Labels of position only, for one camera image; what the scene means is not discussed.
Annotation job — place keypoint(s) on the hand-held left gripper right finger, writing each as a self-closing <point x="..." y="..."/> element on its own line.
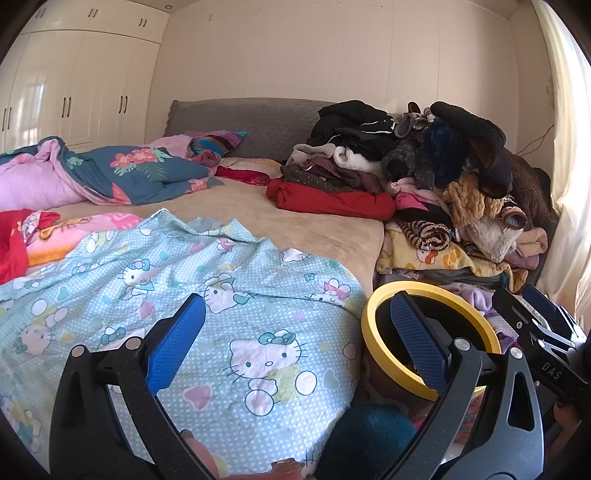
<point x="418" y="339"/>

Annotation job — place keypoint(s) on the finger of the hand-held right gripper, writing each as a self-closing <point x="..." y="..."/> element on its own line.
<point x="551" y="307"/>
<point x="549" y="364"/>

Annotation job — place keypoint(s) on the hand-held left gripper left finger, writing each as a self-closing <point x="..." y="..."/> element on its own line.
<point x="175" y="344"/>

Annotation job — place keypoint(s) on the yellow rimmed bin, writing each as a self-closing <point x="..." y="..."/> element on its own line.
<point x="369" y="323"/>

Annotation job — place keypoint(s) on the person's right hand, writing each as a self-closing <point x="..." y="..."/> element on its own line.
<point x="568" y="420"/>

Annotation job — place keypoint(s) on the person's left hand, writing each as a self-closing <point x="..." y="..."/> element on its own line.
<point x="201" y="454"/>

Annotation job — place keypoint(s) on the light blue cartoon sheet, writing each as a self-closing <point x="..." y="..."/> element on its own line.
<point x="138" y="295"/>

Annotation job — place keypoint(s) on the lavender garment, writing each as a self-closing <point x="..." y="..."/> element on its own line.
<point x="466" y="295"/>

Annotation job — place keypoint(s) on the yellow cartoon blanket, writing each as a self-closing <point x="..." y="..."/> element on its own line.
<point x="415" y="263"/>

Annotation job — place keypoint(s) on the cream fleece garment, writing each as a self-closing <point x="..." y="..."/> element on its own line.
<point x="498" y="240"/>

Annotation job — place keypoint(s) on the tiger striped garment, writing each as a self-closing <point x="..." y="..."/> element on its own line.
<point x="427" y="235"/>

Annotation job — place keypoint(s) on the person's teal trouser leg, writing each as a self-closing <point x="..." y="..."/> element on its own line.
<point x="369" y="438"/>

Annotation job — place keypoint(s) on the brown fur garment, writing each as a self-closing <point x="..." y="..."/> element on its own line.
<point x="528" y="189"/>

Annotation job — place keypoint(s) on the tan fluffy garment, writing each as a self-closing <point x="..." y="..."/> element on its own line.
<point x="471" y="203"/>

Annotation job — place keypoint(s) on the pink garment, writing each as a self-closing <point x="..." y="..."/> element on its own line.
<point x="415" y="198"/>

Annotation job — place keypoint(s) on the pink cartoon blanket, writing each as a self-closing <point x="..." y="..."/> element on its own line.
<point x="78" y="235"/>

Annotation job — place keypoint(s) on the cream curtain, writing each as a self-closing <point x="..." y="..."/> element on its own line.
<point x="572" y="161"/>

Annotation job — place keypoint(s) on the tan bed blanket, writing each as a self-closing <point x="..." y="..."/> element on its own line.
<point x="300" y="230"/>

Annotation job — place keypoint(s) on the red folded garment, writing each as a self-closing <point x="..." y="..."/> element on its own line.
<point x="332" y="203"/>

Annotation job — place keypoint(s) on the blue floral quilt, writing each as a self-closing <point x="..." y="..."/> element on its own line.
<point x="134" y="170"/>

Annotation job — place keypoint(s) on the dark grey speckled garment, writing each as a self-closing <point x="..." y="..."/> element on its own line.
<point x="404" y="161"/>

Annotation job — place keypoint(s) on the red embroidered cloth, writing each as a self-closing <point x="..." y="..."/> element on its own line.
<point x="244" y="177"/>

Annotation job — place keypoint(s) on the black plush garment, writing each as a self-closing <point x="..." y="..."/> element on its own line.
<point x="480" y="138"/>

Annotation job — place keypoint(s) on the white fleece garment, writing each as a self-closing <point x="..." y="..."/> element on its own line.
<point x="360" y="161"/>

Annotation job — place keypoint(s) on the dark brown dotted garment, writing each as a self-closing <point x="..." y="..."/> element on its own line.
<point x="323" y="177"/>

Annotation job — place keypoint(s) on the red floral cloth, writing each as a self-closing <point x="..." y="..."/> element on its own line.
<point x="11" y="244"/>

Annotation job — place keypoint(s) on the navy fluffy garment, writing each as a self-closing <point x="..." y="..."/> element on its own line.
<point x="443" y="147"/>

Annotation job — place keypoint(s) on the beige pillow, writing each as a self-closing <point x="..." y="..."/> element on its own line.
<point x="258" y="165"/>

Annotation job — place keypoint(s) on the pink pillow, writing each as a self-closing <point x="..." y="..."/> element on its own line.
<point x="171" y="145"/>

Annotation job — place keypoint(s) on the striped colourful pillow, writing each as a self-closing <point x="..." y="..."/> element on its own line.
<point x="217" y="143"/>

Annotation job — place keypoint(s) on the beige garment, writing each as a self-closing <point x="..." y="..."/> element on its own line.
<point x="309" y="154"/>

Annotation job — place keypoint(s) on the grey brown fuzzy garment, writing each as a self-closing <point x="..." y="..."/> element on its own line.
<point x="411" y="122"/>

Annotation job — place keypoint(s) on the black jacket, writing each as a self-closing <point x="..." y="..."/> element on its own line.
<point x="346" y="122"/>

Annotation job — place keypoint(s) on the grey padded headboard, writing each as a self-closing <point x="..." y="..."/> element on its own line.
<point x="263" y="124"/>

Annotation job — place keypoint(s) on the white wardrobe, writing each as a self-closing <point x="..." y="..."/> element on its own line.
<point x="78" y="74"/>

